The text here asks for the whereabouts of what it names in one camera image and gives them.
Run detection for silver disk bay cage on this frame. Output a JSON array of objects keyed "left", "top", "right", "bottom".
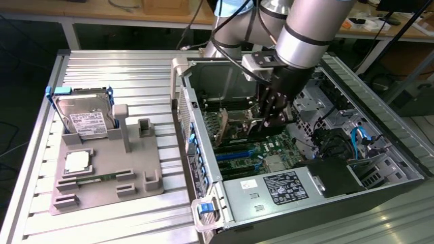
[{"left": 293, "top": 83, "right": 361, "bottom": 133}]

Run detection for black monitor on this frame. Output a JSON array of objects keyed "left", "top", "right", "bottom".
[{"left": 375, "top": 0, "right": 434, "bottom": 26}]

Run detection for black power wire bundle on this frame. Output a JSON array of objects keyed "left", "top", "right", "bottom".
[{"left": 310, "top": 127, "right": 357, "bottom": 163}]

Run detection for black green graphics card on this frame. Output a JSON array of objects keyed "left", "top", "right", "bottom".
[{"left": 214, "top": 107, "right": 287, "bottom": 149}]

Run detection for silver CPU chip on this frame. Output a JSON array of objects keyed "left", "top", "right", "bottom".
[{"left": 64, "top": 151, "right": 92, "bottom": 171}]

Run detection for gray power supply unit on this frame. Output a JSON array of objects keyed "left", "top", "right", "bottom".
[{"left": 222, "top": 167, "right": 326, "bottom": 222}]

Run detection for gray plastic parts rack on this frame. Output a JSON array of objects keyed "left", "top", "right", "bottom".
[{"left": 50, "top": 103, "right": 166, "bottom": 216}]

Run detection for thin black hanging cable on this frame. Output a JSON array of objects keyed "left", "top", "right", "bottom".
[{"left": 175, "top": 0, "right": 206, "bottom": 51}]

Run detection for black open PC case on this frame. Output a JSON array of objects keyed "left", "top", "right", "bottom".
[{"left": 170, "top": 52, "right": 434, "bottom": 244}]

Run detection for metal CPU socket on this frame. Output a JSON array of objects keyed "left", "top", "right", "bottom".
[{"left": 237, "top": 101, "right": 265, "bottom": 120}]

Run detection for brown cardboard box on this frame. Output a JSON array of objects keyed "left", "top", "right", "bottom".
[{"left": 142, "top": 0, "right": 191, "bottom": 16}]

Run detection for black air shroud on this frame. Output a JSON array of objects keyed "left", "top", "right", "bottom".
[{"left": 294, "top": 160, "right": 367, "bottom": 199}]

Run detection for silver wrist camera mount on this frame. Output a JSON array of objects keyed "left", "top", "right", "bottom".
[{"left": 241, "top": 51, "right": 278, "bottom": 82}]

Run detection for blue disk wire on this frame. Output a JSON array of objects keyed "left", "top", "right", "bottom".
[{"left": 351, "top": 126, "right": 370, "bottom": 161}]

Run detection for white orange device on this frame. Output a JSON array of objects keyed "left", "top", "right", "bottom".
[{"left": 341, "top": 16, "right": 387, "bottom": 33}]

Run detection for gray network cable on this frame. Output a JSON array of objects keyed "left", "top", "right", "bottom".
[{"left": 107, "top": 0, "right": 140, "bottom": 14}]

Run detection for silver hard disk drive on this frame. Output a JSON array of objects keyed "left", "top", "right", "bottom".
[{"left": 56, "top": 94, "right": 115, "bottom": 139}]

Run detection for silver chipset heatsink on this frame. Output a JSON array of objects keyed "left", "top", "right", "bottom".
[{"left": 263, "top": 156, "right": 287, "bottom": 172}]

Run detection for black tripod pole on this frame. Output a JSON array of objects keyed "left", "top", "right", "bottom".
[{"left": 353, "top": 0, "right": 427, "bottom": 74}]

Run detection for black expansion slot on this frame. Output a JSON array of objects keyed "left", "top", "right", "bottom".
[{"left": 219, "top": 166, "right": 257, "bottom": 178}]

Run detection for wooden desk white legs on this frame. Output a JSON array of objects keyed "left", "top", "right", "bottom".
[
  {"left": 334, "top": 0, "right": 434, "bottom": 77},
  {"left": 0, "top": 0, "right": 222, "bottom": 50}
]

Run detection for black floor equipment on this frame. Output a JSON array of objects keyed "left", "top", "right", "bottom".
[{"left": 367, "top": 72, "right": 434, "bottom": 117}]

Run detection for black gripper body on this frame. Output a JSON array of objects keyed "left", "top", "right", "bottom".
[{"left": 261, "top": 65, "right": 317, "bottom": 104}]

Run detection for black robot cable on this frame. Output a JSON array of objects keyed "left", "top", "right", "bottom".
[{"left": 210, "top": 5, "right": 278, "bottom": 86}]

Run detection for blue expansion slot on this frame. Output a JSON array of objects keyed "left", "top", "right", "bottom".
[{"left": 215, "top": 151, "right": 254, "bottom": 161}]

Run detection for green RAM stick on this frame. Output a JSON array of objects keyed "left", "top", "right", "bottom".
[{"left": 72, "top": 173, "right": 119, "bottom": 183}]

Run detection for green motherboard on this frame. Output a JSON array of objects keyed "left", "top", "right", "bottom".
[{"left": 199, "top": 99, "right": 306, "bottom": 178}]

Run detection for blue disk caddy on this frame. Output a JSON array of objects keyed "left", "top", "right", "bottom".
[{"left": 46, "top": 86, "right": 118, "bottom": 135}]

